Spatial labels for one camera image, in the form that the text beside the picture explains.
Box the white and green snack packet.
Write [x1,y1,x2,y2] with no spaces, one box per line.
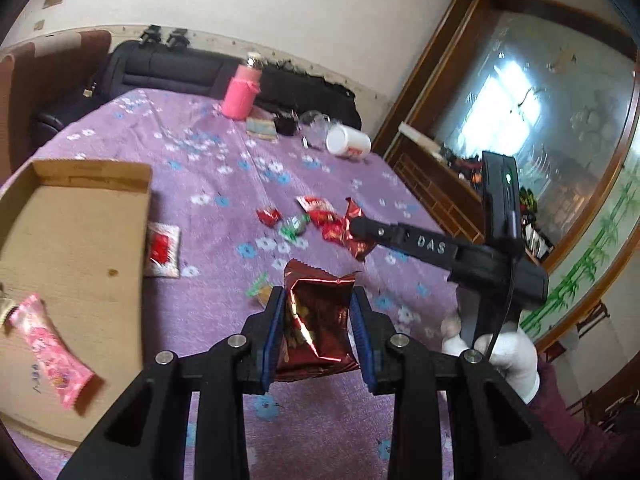
[279,214,311,237]

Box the pink bottle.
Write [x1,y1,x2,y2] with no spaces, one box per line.
[221,51,264,120]

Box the white and red snack packet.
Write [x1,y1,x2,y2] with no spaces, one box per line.
[144,221,182,279]

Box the person's right forearm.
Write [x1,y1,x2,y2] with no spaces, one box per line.
[527,360,640,480]

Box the dark red foil snack packet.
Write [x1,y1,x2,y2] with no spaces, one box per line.
[274,259,362,383]
[342,197,379,262]

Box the brown sofa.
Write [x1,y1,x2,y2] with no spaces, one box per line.
[0,30,112,186]

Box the wooden cabinet with glass panel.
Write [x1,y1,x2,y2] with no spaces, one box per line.
[372,0,640,441]

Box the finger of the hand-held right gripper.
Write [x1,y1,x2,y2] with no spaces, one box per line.
[348,216,460,268]

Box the clear glass jar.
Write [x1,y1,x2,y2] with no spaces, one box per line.
[298,110,332,146]

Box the small paper card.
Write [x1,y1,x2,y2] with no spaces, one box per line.
[245,117,280,141]

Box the clear green pastry packet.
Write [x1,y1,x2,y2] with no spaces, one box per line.
[247,274,275,307]

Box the person's right hand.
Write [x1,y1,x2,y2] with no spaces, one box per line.
[440,312,541,403]

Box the small red candy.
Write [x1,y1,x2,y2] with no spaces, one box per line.
[256,205,283,228]

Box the pink snack packet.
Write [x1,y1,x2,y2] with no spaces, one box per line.
[11,294,96,409]

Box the shallow cardboard box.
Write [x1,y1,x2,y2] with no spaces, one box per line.
[0,159,153,448]

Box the black leather sofa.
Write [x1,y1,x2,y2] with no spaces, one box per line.
[31,40,363,133]

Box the white cup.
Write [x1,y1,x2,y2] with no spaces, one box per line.
[326,124,372,160]

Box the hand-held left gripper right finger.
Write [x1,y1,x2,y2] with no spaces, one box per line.
[349,286,583,480]

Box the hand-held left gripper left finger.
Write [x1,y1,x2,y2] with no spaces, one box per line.
[56,286,290,480]

